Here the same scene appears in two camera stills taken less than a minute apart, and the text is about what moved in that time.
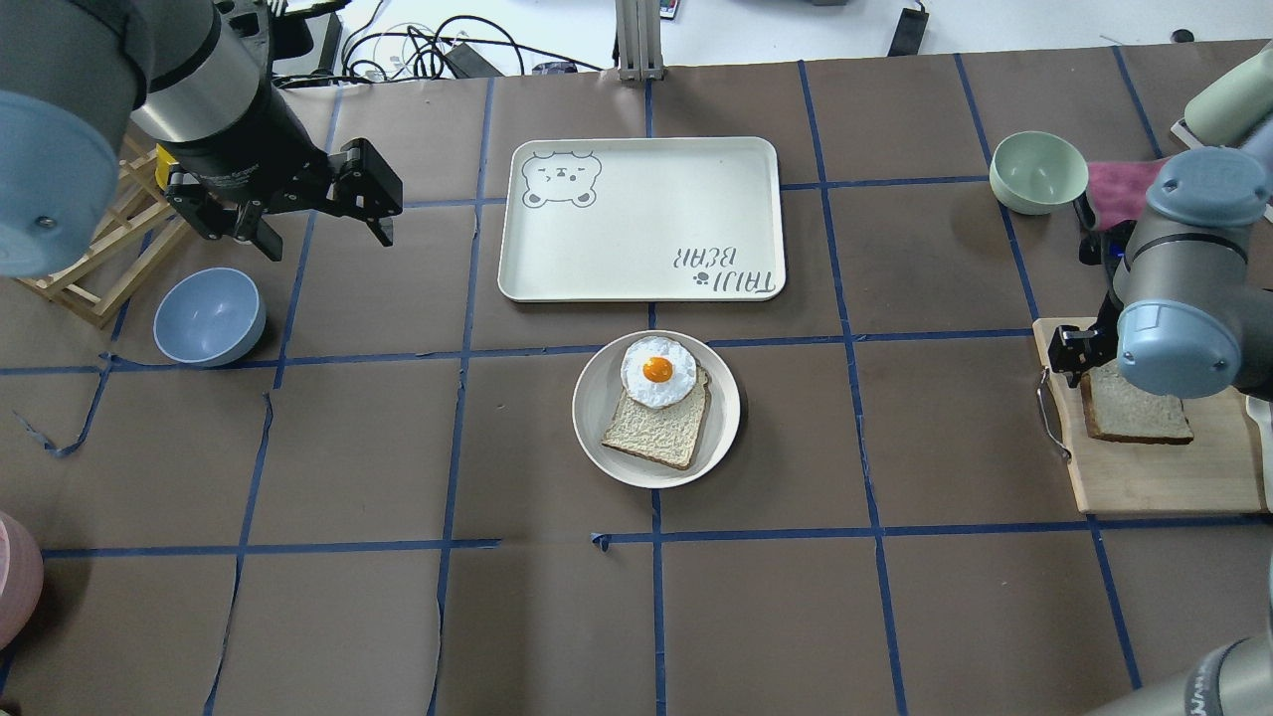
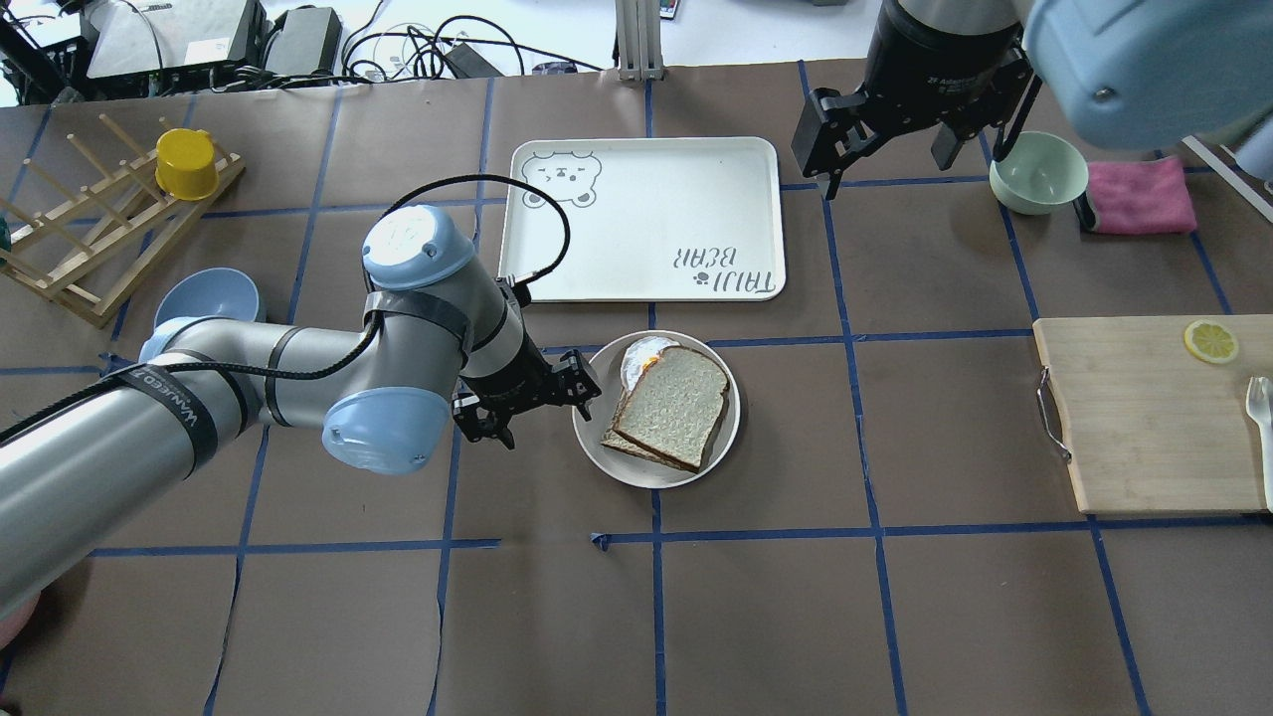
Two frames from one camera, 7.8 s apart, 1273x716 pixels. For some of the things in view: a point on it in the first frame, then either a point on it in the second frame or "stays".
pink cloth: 1118,189 stays
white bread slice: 1116,410 -> 670,408
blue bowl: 209,317 stays
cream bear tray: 652,219 stays
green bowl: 1037,172 stays
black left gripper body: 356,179 -> 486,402
